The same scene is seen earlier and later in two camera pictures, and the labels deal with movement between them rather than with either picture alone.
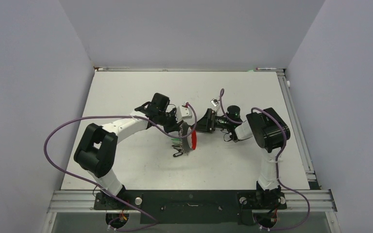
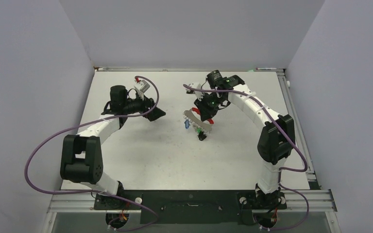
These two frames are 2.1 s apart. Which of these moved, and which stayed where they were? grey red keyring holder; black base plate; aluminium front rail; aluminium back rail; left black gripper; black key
Moved: black key; left black gripper; grey red keyring holder
Stayed: black base plate; aluminium back rail; aluminium front rail
